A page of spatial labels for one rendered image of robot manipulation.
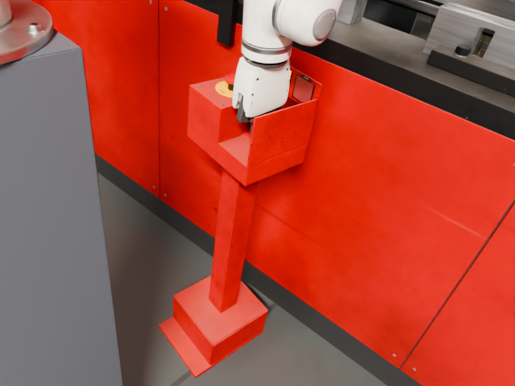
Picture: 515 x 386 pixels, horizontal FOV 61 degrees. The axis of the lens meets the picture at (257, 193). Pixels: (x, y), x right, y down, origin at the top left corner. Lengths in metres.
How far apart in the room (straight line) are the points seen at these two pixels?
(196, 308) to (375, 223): 0.56
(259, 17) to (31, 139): 0.38
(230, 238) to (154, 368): 0.47
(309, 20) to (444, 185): 0.47
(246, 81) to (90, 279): 0.39
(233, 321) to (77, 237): 0.76
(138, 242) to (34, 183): 1.13
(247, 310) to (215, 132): 0.62
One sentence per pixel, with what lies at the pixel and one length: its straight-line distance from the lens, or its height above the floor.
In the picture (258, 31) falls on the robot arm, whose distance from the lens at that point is 0.71.
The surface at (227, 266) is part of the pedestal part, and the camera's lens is 1.12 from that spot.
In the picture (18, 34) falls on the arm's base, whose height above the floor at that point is 1.01.
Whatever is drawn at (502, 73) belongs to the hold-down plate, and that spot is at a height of 0.91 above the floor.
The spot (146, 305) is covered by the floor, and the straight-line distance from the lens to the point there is 1.45.
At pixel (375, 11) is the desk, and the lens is 4.43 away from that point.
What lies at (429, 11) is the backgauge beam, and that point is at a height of 0.89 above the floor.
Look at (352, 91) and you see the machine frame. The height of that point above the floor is 0.79.
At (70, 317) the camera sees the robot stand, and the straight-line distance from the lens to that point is 0.69.
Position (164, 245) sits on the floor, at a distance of 1.61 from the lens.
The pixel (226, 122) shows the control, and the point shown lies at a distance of 0.85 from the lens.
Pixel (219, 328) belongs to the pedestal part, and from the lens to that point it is 1.26.
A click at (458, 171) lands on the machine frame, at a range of 0.94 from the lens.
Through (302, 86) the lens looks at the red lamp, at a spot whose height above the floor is 0.82.
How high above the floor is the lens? 1.18
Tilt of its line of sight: 39 degrees down
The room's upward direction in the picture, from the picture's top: 10 degrees clockwise
